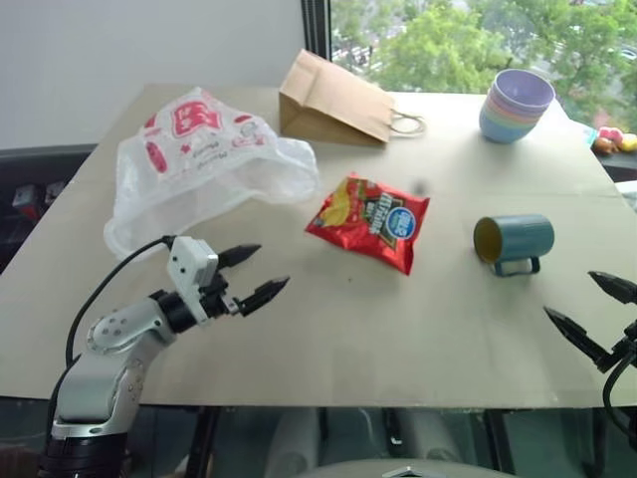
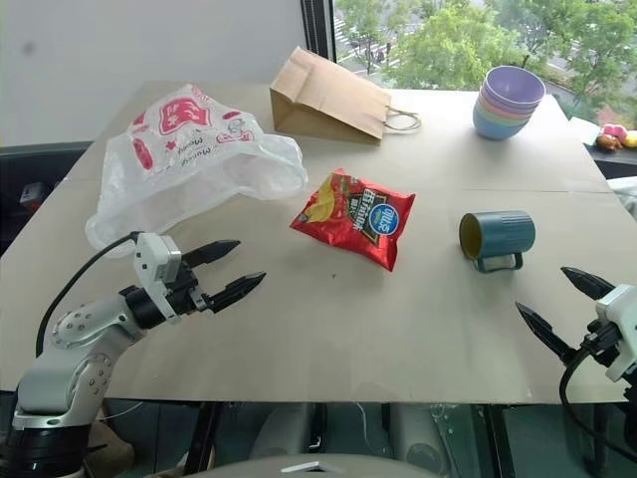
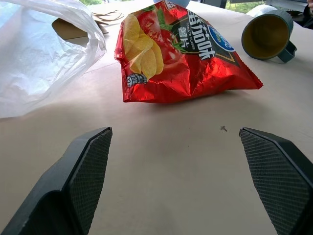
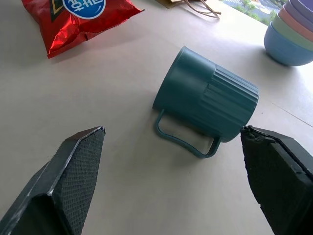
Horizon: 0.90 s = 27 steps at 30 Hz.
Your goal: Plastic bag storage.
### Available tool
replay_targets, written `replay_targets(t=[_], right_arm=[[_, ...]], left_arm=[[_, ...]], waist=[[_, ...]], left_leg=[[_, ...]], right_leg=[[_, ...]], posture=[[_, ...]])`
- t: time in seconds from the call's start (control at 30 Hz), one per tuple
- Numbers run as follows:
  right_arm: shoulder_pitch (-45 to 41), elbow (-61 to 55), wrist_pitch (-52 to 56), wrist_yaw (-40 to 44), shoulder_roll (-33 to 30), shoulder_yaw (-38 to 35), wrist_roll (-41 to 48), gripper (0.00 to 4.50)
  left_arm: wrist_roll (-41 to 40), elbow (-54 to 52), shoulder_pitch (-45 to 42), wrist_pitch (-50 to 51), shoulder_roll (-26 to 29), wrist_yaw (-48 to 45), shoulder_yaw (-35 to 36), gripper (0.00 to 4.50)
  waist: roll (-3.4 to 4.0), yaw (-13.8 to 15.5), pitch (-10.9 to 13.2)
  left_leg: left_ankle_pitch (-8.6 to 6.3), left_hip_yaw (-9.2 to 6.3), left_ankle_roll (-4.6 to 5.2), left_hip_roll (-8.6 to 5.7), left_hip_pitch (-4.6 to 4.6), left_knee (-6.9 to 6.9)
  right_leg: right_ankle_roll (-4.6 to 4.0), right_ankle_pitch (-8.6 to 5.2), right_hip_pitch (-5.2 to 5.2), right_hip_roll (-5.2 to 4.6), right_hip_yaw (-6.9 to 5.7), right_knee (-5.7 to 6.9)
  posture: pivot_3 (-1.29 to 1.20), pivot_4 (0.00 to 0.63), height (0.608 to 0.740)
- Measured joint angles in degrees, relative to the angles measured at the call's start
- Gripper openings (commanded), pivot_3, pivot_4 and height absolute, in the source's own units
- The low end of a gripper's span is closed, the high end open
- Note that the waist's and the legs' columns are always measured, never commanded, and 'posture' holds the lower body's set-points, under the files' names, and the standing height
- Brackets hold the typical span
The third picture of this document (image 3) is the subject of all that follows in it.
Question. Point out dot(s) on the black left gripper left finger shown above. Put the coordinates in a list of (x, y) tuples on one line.
[(61, 191)]

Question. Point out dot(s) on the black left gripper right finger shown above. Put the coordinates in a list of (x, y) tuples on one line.
[(278, 181)]

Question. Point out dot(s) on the white translucent plastic bag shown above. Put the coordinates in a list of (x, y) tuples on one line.
[(36, 56)]

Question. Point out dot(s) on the blue-grey mug with yellow inside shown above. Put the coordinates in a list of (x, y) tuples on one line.
[(267, 35)]

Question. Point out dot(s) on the red tomato chips bag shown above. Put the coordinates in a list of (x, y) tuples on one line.
[(181, 58)]

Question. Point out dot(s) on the brown paper bag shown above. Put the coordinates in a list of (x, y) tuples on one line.
[(97, 22)]

